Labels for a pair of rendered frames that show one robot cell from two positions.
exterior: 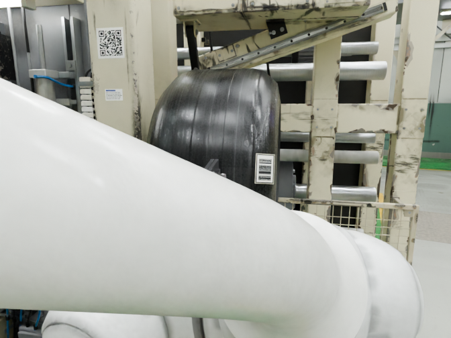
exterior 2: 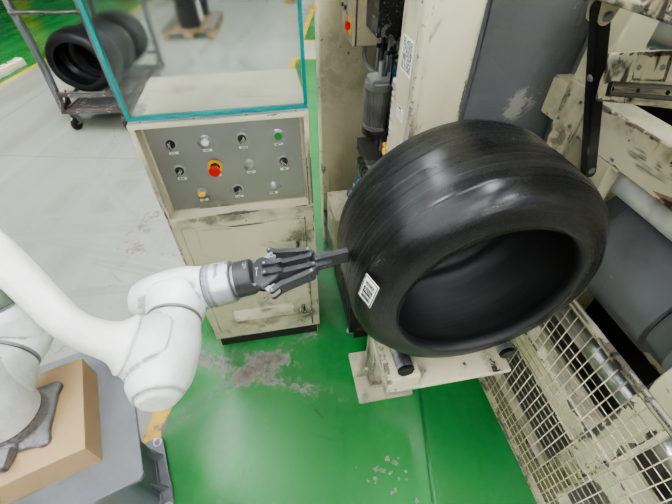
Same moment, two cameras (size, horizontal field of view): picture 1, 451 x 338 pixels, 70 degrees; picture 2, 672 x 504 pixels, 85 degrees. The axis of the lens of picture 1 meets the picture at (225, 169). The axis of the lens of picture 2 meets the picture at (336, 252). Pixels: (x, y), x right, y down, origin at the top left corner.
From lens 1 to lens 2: 0.76 m
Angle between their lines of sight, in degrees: 67
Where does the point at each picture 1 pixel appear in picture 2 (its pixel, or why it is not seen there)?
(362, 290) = (114, 369)
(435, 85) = not seen: outside the picture
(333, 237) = (121, 349)
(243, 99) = (397, 215)
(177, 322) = not seen: hidden behind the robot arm
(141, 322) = (136, 308)
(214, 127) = (365, 222)
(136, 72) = (414, 100)
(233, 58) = (657, 82)
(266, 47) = not seen: outside the picture
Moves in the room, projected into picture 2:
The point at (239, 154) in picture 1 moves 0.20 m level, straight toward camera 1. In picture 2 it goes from (358, 262) to (256, 287)
